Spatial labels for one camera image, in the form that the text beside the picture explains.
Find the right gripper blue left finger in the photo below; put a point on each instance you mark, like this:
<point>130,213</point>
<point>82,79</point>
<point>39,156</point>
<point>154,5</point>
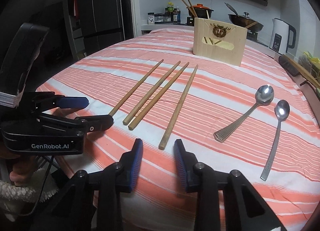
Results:
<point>119,177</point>

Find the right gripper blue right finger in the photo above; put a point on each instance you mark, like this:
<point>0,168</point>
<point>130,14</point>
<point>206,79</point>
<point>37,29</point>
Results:
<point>244,208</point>

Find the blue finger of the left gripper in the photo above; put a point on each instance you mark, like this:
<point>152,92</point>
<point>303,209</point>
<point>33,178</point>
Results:
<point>61,126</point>
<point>48,100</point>

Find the wooden chopstick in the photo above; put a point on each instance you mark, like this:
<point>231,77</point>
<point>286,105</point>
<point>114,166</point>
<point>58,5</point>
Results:
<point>133,89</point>
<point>132,124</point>
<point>135,110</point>
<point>172,122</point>

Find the left hand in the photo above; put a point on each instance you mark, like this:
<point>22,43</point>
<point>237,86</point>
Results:
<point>22,170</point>

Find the pink striped tablecloth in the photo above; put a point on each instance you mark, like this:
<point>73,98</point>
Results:
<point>219,95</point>

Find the slim steel spoon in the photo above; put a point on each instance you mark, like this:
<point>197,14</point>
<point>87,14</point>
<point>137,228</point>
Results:
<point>282,111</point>

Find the white spice jar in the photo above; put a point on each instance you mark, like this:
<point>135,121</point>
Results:
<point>151,18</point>

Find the green-capped condiment bottle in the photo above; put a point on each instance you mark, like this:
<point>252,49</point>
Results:
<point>169,12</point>

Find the chopstick in holder left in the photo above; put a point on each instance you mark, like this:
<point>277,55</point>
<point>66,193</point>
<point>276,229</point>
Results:
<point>190,7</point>

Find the wooden utensil holder box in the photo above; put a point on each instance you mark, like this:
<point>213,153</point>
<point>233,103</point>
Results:
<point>218,40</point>

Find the orange-lidded black clay pot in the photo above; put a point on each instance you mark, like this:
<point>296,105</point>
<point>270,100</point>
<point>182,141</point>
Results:
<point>202,11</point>

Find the yellow green snack bag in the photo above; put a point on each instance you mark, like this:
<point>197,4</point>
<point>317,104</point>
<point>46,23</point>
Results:
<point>310,63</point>

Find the white electric kettle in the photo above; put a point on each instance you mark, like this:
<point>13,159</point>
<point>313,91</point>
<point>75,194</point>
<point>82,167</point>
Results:
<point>283,36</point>

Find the black wok with lid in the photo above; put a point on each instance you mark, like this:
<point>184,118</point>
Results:
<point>243,20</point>

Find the wide-handled steel spoon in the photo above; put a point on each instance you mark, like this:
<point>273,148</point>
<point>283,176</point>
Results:
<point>263,97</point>

